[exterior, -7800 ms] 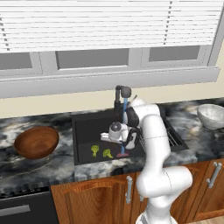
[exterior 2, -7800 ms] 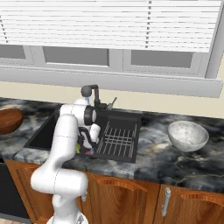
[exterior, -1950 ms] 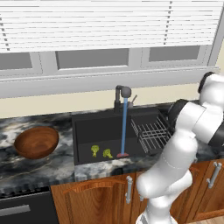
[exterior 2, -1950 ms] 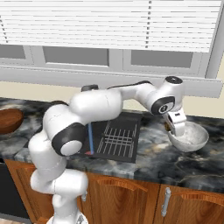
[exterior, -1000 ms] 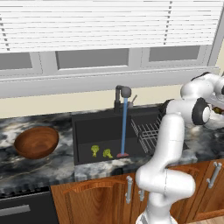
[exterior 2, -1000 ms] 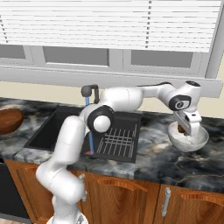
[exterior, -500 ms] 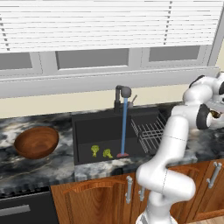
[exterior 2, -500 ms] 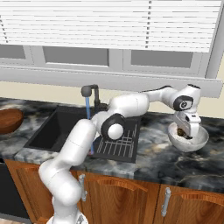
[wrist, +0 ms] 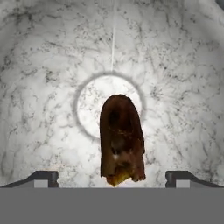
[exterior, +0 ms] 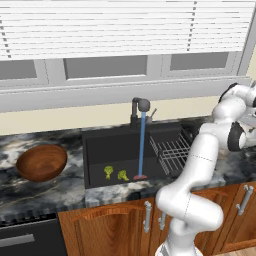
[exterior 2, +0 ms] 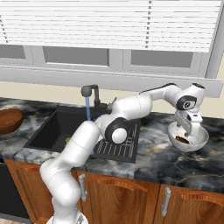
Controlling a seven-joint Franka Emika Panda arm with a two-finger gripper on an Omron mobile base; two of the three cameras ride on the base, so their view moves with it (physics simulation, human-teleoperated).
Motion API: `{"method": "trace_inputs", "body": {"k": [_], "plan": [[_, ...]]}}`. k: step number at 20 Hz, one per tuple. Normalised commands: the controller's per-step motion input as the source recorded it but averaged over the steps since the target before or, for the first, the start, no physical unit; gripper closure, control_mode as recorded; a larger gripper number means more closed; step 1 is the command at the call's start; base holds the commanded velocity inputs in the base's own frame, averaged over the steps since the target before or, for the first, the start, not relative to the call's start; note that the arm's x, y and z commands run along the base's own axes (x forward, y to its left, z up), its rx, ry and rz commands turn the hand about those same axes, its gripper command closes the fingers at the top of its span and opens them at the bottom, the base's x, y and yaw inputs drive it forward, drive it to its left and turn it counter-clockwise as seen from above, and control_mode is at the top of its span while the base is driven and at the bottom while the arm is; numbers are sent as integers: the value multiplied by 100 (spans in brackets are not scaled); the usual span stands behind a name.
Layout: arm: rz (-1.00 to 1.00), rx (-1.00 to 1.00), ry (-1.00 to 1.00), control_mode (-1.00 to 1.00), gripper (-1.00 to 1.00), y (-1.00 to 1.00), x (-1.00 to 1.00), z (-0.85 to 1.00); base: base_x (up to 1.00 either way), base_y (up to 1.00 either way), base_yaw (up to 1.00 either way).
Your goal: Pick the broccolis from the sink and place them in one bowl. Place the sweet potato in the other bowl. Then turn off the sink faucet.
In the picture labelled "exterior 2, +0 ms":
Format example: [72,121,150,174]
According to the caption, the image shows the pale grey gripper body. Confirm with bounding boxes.
[174,109,193,137]

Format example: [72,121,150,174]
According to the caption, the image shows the brown sweet potato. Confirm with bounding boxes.
[175,135,191,144]

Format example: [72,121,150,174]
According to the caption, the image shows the white bowl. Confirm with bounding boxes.
[167,121,210,153]

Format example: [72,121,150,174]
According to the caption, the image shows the dark grey sink faucet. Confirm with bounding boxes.
[80,84,118,110]

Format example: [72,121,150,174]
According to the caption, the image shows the black sink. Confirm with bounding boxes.
[23,104,142,164]

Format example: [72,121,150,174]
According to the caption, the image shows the brown wooden bowl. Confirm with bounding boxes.
[0,108,25,136]

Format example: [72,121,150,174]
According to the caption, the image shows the wooden cupboard door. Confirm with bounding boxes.
[76,171,161,224]
[3,158,81,224]
[153,183,224,224]

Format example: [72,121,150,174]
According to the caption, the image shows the blue water stream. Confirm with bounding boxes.
[84,96,93,122]

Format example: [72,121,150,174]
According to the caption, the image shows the white window blinds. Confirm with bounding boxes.
[0,0,224,53]

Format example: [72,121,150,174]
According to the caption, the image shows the black dishwasher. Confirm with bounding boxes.
[0,157,31,221]

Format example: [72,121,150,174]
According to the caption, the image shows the silver cupboard handle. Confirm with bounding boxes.
[161,186,172,218]
[78,173,88,203]

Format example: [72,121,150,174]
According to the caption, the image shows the grey window frame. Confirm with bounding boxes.
[0,43,224,99]

